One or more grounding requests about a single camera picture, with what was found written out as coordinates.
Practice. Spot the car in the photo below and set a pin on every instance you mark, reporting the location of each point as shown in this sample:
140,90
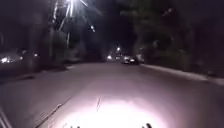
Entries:
129,60

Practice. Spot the dark asphalt road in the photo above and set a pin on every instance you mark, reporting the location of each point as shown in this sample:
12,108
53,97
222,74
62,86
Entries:
113,86

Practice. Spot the row of trees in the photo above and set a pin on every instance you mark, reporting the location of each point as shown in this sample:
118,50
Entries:
166,36
50,40

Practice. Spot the robot's own part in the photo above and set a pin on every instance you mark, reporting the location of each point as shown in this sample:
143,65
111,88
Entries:
147,126
76,127

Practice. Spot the pale kerb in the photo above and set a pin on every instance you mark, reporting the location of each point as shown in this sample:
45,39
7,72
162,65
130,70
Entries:
186,74

